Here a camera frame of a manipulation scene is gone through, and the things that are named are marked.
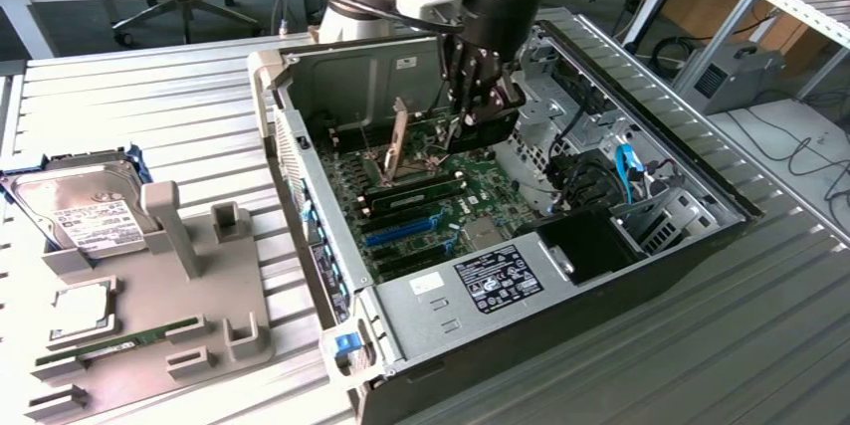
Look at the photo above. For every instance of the silver CPU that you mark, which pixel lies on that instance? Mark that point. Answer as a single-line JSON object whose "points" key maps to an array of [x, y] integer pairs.
{"points": [[83, 313]]}

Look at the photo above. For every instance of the blue expansion slot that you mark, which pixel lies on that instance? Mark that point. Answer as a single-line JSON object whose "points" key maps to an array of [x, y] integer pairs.
{"points": [[402, 231]]}

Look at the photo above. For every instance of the green graphics card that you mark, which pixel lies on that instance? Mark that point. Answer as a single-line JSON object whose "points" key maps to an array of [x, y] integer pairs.
{"points": [[481, 139]]}

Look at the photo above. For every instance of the open PC case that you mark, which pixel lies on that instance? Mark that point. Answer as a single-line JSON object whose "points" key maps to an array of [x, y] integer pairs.
{"points": [[565, 355]]}

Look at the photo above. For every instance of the brown wooden panel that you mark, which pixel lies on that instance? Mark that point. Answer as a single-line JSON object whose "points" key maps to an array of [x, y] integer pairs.
{"points": [[717, 2]]}

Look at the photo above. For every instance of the silver chipset heatsink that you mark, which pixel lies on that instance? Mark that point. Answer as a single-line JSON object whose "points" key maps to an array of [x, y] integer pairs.
{"points": [[484, 236]]}

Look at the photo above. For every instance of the green motherboard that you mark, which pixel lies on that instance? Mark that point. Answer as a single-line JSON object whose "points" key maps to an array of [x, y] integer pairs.
{"points": [[492, 181]]}

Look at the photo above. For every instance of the silver disk bay cage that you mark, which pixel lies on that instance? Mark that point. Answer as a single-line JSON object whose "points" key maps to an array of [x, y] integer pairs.
{"points": [[565, 96]]}

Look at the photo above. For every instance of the silver power supply unit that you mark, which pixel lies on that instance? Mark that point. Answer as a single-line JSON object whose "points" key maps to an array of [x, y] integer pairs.
{"points": [[412, 315]]}

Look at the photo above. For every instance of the blue case latch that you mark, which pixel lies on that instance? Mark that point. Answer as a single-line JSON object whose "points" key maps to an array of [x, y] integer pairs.
{"points": [[346, 345]]}

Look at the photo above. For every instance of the green RAM stick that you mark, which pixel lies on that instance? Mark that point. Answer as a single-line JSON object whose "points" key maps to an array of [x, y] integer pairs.
{"points": [[119, 341]]}

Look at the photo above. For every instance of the thin locking lever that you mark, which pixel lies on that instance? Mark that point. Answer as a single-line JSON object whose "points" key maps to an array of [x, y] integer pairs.
{"points": [[365, 139]]}

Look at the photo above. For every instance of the silver hard disk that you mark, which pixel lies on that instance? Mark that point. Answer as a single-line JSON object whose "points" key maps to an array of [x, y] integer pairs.
{"points": [[86, 211]]}

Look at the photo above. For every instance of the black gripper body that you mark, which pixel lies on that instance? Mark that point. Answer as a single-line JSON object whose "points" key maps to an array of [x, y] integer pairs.
{"points": [[505, 17]]}

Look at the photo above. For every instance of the grey parts rack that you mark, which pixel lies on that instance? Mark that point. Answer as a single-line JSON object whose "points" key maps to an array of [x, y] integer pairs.
{"points": [[153, 305]]}

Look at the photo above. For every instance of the installed RAM stick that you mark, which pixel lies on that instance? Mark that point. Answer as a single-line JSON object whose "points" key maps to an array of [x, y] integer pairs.
{"points": [[416, 196]]}

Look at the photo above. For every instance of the black fan shroud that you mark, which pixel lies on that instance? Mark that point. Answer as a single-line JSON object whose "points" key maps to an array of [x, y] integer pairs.
{"points": [[592, 246]]}

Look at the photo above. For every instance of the black office chair base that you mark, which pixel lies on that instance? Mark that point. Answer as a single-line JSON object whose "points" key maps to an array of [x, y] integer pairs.
{"points": [[183, 9]]}

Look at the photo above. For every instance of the CPU socket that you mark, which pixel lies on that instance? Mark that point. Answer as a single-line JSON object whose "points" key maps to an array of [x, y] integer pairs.
{"points": [[376, 168]]}

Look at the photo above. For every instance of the aluminium frame shelf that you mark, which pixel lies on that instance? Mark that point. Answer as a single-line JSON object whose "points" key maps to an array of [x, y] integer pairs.
{"points": [[797, 2]]}

